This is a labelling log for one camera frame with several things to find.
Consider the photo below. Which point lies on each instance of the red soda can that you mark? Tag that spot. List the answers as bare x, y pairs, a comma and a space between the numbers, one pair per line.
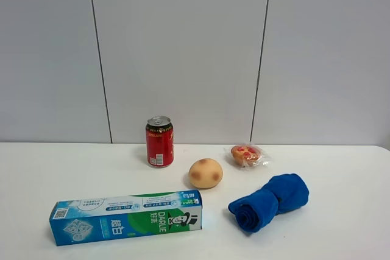
160, 141

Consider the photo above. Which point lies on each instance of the round spotted bread bun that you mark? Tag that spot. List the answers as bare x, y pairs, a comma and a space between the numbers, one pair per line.
205, 173

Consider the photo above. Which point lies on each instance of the wrapped fruit tart pastry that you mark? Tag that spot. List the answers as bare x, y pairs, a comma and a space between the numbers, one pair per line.
246, 157

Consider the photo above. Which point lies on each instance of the rolled blue towel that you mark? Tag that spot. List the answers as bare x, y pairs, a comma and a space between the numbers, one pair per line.
281, 194

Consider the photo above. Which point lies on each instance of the Darlie toothpaste box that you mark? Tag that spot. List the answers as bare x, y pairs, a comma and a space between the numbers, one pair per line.
112, 218

